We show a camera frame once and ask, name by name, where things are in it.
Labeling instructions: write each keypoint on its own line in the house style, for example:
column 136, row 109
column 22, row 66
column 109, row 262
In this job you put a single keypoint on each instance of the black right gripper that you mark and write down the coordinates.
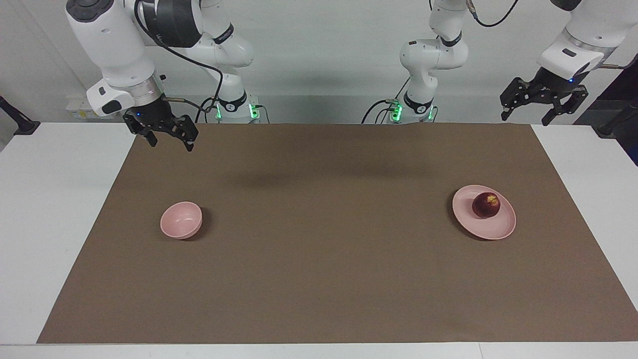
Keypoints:
column 154, row 115

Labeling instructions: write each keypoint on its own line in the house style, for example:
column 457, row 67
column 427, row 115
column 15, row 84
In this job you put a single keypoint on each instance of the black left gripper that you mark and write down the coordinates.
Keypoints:
column 548, row 85

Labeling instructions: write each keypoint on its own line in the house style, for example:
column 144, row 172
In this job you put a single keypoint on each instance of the red apple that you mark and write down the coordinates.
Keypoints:
column 485, row 206

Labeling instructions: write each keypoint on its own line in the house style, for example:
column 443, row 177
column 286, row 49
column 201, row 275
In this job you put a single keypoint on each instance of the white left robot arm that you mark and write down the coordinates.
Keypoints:
column 433, row 55

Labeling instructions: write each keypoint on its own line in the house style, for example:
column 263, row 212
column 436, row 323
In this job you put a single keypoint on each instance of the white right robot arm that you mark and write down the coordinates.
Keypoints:
column 114, row 45

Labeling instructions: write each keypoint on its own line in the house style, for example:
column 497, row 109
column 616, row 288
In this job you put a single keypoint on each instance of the pink bowl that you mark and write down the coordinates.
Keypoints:
column 180, row 219

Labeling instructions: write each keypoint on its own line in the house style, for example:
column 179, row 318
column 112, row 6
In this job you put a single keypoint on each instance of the pink plate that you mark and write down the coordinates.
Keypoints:
column 493, row 227

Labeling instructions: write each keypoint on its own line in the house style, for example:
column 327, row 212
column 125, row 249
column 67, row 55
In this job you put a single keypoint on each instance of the black clamp stand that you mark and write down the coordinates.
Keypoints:
column 615, row 122
column 22, row 124

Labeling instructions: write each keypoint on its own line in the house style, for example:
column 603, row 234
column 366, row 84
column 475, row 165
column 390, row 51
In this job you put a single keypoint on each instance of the white socket box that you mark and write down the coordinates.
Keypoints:
column 89, row 108

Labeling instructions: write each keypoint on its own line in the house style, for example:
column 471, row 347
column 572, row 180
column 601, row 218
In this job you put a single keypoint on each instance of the dark furniture panel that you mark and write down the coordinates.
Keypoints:
column 625, row 87

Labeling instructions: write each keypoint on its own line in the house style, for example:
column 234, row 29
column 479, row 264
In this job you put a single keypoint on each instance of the brown table mat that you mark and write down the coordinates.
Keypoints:
column 324, row 259

